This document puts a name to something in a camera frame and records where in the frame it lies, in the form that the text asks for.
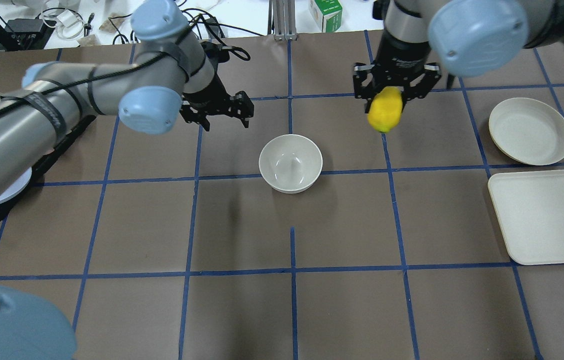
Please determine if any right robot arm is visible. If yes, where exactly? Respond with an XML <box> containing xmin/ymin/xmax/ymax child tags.
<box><xmin>352</xmin><ymin>0</ymin><xmax>564</xmax><ymax>106</ymax></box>

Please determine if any black plate rack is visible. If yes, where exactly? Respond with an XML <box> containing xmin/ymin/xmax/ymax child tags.
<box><xmin>0</xmin><ymin>115</ymin><xmax>97</xmax><ymax>222</ymax></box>

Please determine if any yellow lemon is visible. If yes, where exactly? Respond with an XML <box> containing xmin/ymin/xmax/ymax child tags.
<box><xmin>367</xmin><ymin>86</ymin><xmax>404</xmax><ymax>133</ymax></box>

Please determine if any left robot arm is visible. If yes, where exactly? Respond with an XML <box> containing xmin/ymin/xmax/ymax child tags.
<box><xmin>0</xmin><ymin>0</ymin><xmax>254</xmax><ymax>360</ymax></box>

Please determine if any aluminium frame post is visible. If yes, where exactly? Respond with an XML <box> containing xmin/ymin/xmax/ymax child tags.
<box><xmin>267</xmin><ymin>0</ymin><xmax>298</xmax><ymax>41</ymax></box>

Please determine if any round cream plate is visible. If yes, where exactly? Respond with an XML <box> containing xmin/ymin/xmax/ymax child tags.
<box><xmin>488</xmin><ymin>97</ymin><xmax>564</xmax><ymax>166</ymax></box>

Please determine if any white ceramic bowl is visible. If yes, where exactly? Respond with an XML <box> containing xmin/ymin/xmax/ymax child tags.
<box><xmin>257</xmin><ymin>134</ymin><xmax>324</xmax><ymax>194</ymax></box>

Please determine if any green white box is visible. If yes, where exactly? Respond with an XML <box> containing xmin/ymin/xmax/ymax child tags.
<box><xmin>308</xmin><ymin>0</ymin><xmax>343</xmax><ymax>34</ymax></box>

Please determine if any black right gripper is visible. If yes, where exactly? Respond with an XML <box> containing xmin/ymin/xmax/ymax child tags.
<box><xmin>352</xmin><ymin>35</ymin><xmax>442</xmax><ymax>102</ymax></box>

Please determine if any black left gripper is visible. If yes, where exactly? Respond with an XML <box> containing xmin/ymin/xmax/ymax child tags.
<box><xmin>179</xmin><ymin>75</ymin><xmax>255</xmax><ymax>132</ymax></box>

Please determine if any white rectangular tray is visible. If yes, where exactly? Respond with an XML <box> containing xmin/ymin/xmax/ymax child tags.
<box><xmin>487</xmin><ymin>170</ymin><xmax>564</xmax><ymax>265</ymax></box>

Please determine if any cream plate in rack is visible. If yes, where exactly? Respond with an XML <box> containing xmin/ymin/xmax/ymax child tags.
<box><xmin>0</xmin><ymin>167</ymin><xmax>33</xmax><ymax>205</ymax></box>

